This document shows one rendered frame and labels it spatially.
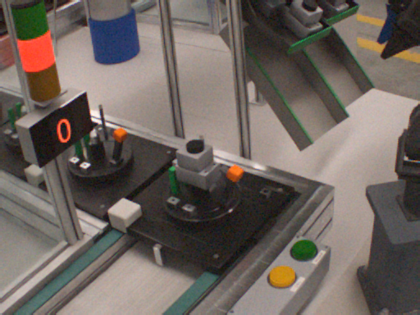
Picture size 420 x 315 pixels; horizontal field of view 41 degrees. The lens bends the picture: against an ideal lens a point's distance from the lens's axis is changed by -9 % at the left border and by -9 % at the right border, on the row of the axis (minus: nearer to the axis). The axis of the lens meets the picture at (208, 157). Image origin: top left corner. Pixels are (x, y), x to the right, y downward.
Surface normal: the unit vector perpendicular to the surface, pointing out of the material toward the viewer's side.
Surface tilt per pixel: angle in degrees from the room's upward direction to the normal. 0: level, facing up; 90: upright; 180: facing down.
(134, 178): 0
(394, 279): 90
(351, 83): 45
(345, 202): 0
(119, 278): 0
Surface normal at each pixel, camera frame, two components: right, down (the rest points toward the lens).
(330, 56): 0.43, -0.34
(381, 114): -0.09, -0.82
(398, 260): -0.63, 0.48
